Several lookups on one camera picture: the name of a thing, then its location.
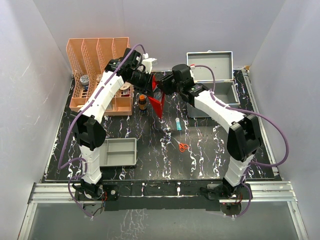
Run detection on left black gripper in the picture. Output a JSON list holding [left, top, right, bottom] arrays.
[[127, 70, 155, 98]]

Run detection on red first aid pouch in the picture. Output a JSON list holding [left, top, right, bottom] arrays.
[[148, 76, 165, 119]]

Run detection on teal ointment tube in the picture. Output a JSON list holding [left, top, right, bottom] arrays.
[[175, 117, 182, 131]]

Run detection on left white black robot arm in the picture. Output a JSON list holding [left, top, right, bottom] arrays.
[[72, 48, 157, 200]]

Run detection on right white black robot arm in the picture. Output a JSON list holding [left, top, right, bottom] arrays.
[[154, 64, 263, 199]]

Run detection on grey metal medicine case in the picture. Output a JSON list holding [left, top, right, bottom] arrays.
[[186, 50, 240, 108]]

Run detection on pink oval blister pack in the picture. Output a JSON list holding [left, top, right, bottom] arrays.
[[120, 82, 131, 91]]

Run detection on brown syrup bottle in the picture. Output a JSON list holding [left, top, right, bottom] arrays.
[[138, 94, 147, 111]]

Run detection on orange plastic file organizer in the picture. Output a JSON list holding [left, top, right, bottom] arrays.
[[66, 37, 130, 112]]

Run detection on round blue tin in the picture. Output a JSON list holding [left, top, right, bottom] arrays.
[[80, 75, 90, 91]]

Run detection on grey plastic divided tray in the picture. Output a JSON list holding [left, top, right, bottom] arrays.
[[99, 138, 137, 168]]

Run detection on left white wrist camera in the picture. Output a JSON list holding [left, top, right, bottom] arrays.
[[142, 57, 158, 74]]

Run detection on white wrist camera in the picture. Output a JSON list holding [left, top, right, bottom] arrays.
[[142, 57, 158, 74], [189, 64, 196, 79]]

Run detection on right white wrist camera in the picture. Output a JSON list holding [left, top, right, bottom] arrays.
[[189, 64, 196, 79]]

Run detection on orange handled scissors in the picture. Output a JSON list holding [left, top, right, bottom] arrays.
[[172, 137, 189, 153]]

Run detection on aluminium frame rail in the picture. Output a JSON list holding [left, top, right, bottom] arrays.
[[17, 67, 309, 240]]

